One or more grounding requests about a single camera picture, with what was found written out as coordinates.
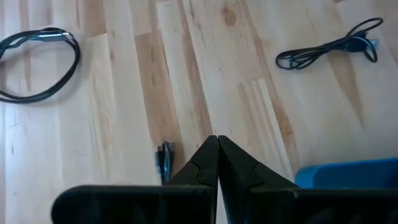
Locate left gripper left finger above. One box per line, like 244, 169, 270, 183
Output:
51, 134, 220, 224

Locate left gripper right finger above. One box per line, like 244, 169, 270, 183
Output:
218, 135, 398, 224

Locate black cable end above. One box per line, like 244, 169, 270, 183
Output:
154, 140, 175, 185

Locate black USB cable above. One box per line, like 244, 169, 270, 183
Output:
0, 27, 81, 105
275, 17, 384, 71

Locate blue plastic bin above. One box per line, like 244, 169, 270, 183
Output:
294, 157, 398, 190

